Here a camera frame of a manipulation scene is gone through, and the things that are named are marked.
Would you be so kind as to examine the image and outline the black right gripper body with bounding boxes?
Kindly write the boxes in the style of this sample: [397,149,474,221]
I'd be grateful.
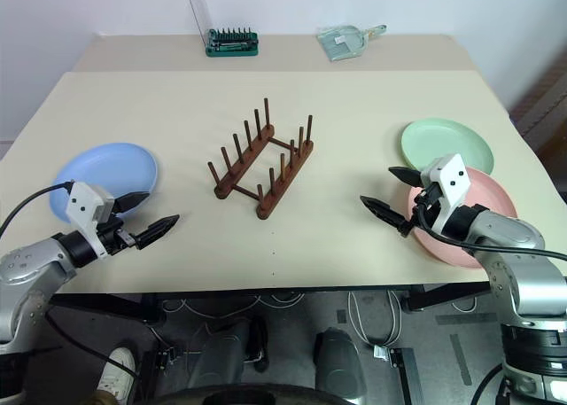
[396,182,445,238]

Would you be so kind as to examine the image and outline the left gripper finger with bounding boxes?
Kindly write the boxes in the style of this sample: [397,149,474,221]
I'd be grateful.
[114,191,152,214]
[134,214,181,251]

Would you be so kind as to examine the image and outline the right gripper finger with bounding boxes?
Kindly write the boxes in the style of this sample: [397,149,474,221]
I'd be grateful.
[360,195,408,232]
[388,166,425,188]

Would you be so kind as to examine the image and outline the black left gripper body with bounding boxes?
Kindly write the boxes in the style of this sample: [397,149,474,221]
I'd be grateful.
[95,199,139,257]

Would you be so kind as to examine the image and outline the wooden dish rack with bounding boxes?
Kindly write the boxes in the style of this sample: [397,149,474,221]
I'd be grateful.
[206,97,316,222]

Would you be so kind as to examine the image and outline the blue plate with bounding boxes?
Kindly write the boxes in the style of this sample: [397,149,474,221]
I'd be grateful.
[48,142,159,224]

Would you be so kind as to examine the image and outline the green plate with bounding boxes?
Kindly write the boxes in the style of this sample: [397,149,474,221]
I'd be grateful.
[400,118,495,176]

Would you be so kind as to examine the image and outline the pink plate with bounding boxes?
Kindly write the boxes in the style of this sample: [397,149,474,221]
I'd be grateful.
[407,166,520,270]

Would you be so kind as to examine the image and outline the white sneaker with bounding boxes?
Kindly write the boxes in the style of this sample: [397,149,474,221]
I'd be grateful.
[94,346,136,401]

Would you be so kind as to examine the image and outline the mint green dustpan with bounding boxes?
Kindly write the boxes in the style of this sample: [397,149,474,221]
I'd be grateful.
[315,23,389,64]

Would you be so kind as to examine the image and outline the dark grey rounded shape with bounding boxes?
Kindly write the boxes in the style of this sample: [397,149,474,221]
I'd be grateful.
[313,326,369,400]

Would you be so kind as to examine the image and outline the green screwdriver bit case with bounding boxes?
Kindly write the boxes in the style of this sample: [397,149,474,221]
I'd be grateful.
[187,0,260,58]

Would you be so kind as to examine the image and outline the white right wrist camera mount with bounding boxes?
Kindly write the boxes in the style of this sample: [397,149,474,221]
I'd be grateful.
[417,152,470,238]

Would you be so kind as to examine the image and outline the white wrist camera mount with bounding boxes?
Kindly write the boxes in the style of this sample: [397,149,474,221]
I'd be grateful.
[417,152,470,238]
[65,181,117,258]

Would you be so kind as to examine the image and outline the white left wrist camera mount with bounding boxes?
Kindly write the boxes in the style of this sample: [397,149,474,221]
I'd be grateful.
[65,181,117,258]

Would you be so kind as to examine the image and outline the black table frame bar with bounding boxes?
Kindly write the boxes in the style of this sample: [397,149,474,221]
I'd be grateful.
[400,283,493,314]
[47,292,167,327]

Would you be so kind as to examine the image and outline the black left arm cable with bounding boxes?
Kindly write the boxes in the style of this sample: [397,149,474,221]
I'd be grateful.
[0,180,75,242]

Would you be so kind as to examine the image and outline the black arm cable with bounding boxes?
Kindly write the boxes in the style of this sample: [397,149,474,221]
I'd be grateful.
[409,191,567,262]
[0,180,75,242]

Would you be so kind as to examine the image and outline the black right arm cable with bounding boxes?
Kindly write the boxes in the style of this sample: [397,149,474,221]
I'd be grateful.
[409,191,567,262]

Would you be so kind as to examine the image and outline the thin black cable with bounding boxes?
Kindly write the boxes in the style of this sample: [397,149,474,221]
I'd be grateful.
[43,310,136,379]

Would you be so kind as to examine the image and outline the white cable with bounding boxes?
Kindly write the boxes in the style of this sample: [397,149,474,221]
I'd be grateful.
[346,289,402,349]

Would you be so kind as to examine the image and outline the black metal floor bracket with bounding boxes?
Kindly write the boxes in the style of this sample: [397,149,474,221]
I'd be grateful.
[386,346,427,405]

